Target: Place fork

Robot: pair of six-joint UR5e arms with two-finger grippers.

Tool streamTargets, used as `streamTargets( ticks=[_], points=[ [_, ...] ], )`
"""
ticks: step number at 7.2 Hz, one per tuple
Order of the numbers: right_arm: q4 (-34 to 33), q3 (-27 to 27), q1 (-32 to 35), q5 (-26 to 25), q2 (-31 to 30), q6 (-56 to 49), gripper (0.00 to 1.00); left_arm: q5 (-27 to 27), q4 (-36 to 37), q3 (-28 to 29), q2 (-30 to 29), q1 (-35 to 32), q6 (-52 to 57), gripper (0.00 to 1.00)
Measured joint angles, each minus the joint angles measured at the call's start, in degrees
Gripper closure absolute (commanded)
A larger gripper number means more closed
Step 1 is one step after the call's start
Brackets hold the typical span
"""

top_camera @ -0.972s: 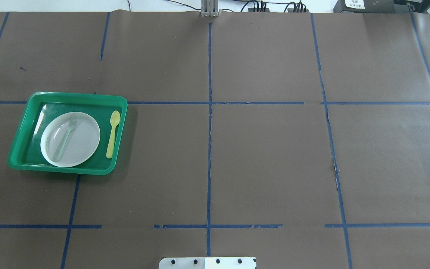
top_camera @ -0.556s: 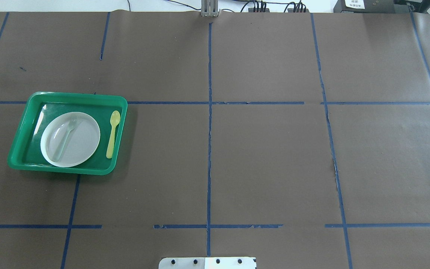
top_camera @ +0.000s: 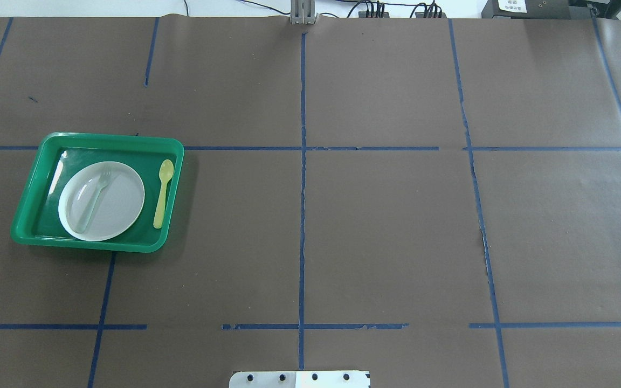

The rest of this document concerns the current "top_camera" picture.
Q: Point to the black computer box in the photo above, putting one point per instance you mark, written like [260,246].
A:
[534,10]

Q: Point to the green plastic tray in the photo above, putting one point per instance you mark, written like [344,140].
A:
[61,155]

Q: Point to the yellow plastic spoon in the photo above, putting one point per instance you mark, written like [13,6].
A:
[165,175]

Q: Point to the white pedestal base plate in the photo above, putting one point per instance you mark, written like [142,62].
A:
[322,378]

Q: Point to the clear plastic fork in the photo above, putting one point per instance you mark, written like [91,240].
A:
[102,182]

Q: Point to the aluminium frame post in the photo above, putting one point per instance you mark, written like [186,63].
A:
[303,12]

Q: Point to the white round plate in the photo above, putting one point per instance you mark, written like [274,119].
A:
[119,205]

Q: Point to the brown paper table cover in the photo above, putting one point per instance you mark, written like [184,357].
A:
[437,202]

